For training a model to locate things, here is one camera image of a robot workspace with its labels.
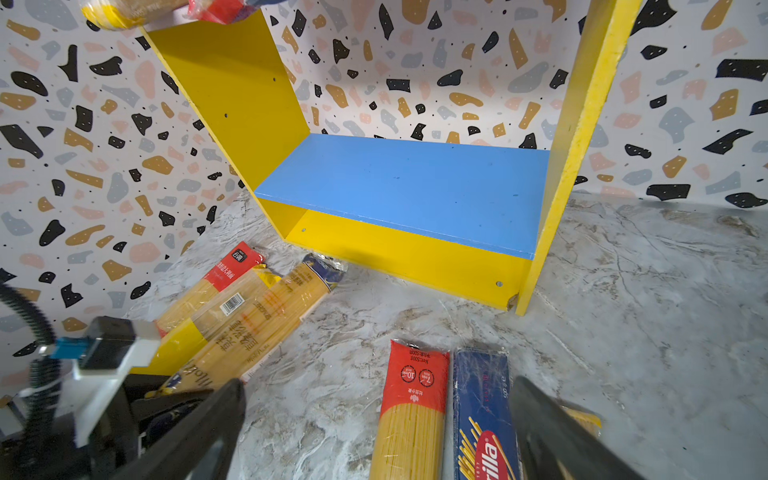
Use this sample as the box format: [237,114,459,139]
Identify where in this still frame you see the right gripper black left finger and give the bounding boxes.
[113,378,246,479]

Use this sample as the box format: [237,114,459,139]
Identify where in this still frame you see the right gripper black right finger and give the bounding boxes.
[509,376,641,479]

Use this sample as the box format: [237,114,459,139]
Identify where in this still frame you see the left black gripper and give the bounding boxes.
[0,371,217,480]

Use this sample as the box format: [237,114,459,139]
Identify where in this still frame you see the dark blue spaghetti bag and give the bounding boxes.
[147,253,347,398]

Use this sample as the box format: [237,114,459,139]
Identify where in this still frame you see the yellow top spaghetti bag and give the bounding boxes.
[79,0,188,30]

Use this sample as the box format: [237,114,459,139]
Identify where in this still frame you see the red ends clear spaghetti bag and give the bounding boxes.
[186,0,260,25]

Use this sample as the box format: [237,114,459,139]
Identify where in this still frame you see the yellow shelf pink blue boards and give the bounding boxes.
[147,1,641,315]

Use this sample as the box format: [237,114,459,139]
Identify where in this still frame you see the yellow Statime spaghetti bag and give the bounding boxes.
[556,400,603,439]

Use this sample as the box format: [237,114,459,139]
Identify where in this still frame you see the blue Barilla spaghetti box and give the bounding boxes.
[453,349,524,480]

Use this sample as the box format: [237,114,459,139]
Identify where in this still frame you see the clear yellow spaghetti bag left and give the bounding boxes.
[131,265,281,376]

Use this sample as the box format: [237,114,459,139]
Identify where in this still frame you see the red top spaghetti bag far-left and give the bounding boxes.
[154,242,266,336]

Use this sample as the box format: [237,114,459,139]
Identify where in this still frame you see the left black corrugated cable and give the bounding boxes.
[0,281,64,475]

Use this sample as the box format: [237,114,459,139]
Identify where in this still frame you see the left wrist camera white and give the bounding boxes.
[50,316,161,448]

